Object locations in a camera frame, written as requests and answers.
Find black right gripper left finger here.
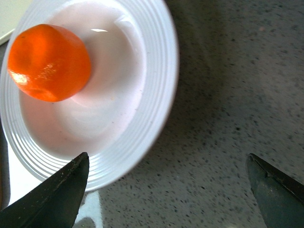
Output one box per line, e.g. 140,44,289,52
0,152,89,228

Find orange fruit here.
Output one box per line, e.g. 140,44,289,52
7,24,91,102

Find cream bear tray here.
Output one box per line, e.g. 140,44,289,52
0,0,32,45

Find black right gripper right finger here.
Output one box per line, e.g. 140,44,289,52
246,153,304,228

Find white ridged plate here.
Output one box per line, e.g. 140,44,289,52
0,0,179,196

